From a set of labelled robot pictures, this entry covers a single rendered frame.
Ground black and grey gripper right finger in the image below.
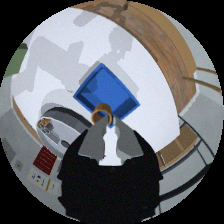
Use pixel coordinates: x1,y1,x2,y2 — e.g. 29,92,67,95
112,114,164,181

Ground grey round turntable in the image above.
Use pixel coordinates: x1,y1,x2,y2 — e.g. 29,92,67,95
36,107,93,160

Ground blue crate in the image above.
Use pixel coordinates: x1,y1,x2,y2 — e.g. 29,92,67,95
73,63,141,120

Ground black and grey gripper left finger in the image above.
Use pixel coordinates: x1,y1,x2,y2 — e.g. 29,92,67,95
57,114,109,181

